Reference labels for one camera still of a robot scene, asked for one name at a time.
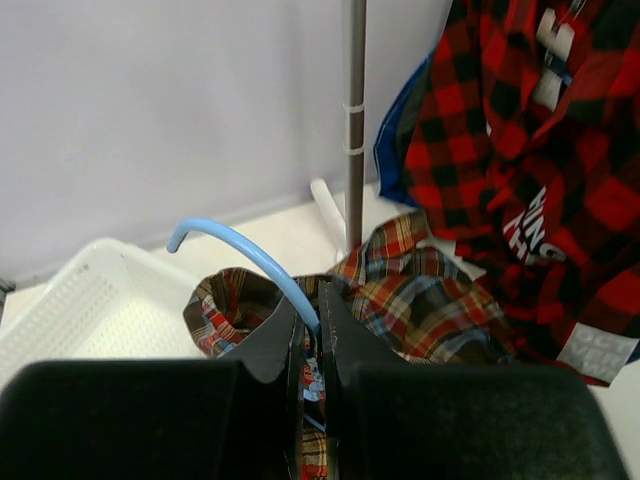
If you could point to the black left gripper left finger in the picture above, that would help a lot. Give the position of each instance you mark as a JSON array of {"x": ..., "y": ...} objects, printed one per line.
[{"x": 237, "y": 417}]

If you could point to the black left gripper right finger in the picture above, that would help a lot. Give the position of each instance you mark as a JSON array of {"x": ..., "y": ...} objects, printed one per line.
[{"x": 390, "y": 419}]

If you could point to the brown multicolour plaid shirt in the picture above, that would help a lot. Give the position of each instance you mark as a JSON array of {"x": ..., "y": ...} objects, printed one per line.
[{"x": 402, "y": 289}]

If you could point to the red black checked shirt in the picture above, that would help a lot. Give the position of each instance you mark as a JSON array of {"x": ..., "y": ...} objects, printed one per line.
[{"x": 536, "y": 183}]

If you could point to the blue plaid shirt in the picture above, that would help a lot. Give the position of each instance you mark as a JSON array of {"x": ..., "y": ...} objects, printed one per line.
[{"x": 394, "y": 136}]

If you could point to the white plastic basket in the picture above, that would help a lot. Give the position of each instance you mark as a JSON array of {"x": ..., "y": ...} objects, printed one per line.
[{"x": 112, "y": 300}]

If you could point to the metal clothes rack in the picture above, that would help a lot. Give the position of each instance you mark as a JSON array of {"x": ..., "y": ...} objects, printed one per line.
[{"x": 345, "y": 226}]

